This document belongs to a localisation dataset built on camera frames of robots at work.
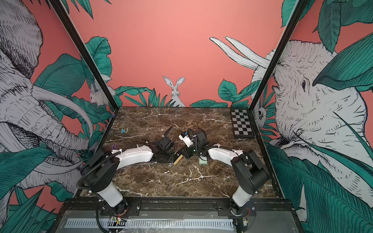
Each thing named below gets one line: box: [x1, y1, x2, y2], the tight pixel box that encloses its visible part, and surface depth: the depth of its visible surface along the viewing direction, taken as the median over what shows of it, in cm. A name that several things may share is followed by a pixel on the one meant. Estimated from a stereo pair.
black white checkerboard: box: [230, 108, 255, 139], surface depth 109 cm
